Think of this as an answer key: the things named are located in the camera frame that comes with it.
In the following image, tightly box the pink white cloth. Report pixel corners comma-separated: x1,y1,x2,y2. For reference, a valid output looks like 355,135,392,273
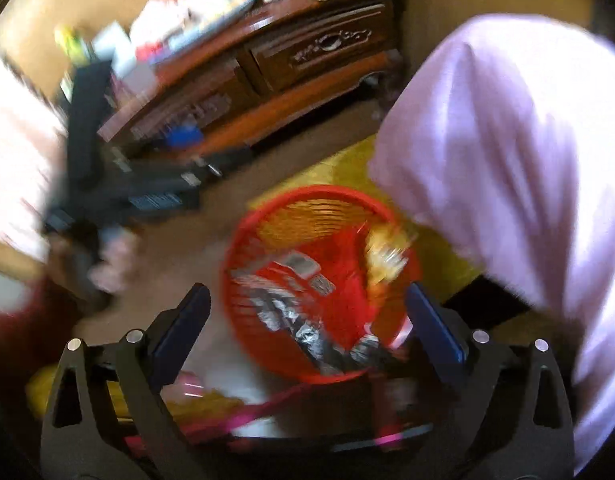
0,47,69,261

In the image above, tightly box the pink stick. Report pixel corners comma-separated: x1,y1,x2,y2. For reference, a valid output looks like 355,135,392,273
185,379,313,438

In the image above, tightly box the pile of papers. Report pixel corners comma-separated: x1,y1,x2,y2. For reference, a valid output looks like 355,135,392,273
130,0,264,58

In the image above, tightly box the carved wooden cabinet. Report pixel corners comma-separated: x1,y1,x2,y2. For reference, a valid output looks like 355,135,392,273
96,0,404,162

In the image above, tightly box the blue object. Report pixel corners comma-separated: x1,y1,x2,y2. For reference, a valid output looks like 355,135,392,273
168,124,204,150

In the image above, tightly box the purple printed blanket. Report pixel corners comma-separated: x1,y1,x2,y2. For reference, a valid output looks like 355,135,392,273
367,14,615,477

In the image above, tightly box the white box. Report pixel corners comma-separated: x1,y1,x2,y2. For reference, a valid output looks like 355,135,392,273
94,21,156,93

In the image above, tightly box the yellow green bottle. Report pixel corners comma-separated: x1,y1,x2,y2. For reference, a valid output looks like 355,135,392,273
54,24,89,67

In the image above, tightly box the person's left hand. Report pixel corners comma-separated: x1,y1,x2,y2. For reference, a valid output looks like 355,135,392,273
86,232,141,295

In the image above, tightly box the yellow floor mat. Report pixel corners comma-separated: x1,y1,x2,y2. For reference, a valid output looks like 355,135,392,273
248,135,484,302

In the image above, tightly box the yellow snack wrapper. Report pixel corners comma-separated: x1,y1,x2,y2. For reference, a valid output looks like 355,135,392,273
363,224,415,288

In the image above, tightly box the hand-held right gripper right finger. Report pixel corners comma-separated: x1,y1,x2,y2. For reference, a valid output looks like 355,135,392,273
405,282,575,480

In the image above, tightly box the yellow bag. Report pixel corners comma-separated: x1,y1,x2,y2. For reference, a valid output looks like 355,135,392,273
26,364,136,423

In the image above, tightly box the red plastic basket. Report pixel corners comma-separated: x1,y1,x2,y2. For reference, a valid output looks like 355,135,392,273
222,185,421,385

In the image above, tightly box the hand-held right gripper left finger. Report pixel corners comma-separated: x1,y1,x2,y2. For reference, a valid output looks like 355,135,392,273
40,282,212,480

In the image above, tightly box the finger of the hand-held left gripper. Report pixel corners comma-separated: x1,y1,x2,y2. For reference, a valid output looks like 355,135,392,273
100,182,204,225
112,146,254,188

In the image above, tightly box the red silver snack wrapper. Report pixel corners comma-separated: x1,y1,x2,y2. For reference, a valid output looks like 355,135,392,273
232,252,388,376

